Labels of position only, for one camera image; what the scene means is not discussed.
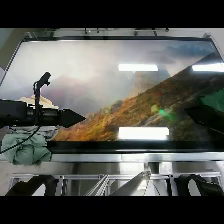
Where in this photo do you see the pale green garment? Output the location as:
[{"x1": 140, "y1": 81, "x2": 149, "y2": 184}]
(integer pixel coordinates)
[{"x1": 0, "y1": 127, "x2": 53, "y2": 166}]

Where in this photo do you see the beige garment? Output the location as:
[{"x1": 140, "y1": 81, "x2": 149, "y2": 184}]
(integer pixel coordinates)
[{"x1": 18, "y1": 94, "x2": 60, "y2": 110}]

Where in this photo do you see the black cable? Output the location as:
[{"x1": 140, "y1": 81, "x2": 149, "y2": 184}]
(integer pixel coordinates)
[{"x1": 0, "y1": 125, "x2": 42, "y2": 155}]

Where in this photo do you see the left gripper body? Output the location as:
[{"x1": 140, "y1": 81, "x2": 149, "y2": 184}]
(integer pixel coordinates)
[{"x1": 32, "y1": 107, "x2": 64, "y2": 127}]

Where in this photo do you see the silver frame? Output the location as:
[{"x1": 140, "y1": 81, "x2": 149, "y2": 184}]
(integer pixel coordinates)
[{"x1": 0, "y1": 27, "x2": 224, "y2": 197}]

